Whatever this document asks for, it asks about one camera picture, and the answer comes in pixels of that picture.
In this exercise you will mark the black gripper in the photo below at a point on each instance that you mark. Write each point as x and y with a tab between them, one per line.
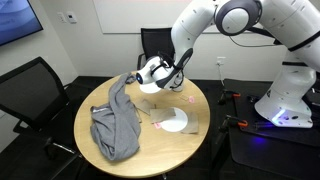
179	79

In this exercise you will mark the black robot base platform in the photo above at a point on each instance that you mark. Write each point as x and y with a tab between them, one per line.
266	153

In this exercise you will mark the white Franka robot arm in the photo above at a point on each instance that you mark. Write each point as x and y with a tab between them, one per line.
200	26

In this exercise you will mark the clear plastic tag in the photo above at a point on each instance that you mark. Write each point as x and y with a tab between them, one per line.
184	97

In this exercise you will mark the pink tag beside clear tag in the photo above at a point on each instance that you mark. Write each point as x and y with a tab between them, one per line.
191	99

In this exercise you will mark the small white round plate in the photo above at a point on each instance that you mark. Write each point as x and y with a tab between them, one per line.
149	89

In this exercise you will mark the large white round plate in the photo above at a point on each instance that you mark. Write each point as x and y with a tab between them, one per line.
176	121

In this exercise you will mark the black office chair with armrests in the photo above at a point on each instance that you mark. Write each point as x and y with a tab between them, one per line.
155	41

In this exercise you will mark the pink tag beside large plate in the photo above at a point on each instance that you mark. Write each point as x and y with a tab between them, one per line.
157	125

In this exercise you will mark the orange black bar clamp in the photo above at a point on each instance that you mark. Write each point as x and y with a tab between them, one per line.
230	96
235	122

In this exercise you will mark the small black knob on platform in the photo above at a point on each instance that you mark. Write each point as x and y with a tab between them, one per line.
252	98

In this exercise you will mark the grey hooded sweatshirt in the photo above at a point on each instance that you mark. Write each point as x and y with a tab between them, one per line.
115	126

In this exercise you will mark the black mesh office chair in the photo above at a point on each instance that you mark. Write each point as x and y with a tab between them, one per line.
30	86

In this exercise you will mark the white wall power outlet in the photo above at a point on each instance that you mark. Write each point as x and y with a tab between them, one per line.
220	61

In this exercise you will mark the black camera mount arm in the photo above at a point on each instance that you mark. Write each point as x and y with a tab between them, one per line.
266	34

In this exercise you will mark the white wall thermostat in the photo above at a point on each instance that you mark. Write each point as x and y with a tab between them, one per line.
71	17

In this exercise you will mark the white light switch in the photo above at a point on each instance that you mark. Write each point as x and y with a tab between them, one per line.
61	17

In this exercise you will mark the wall mounted display screen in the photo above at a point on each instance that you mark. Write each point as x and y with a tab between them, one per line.
16	16

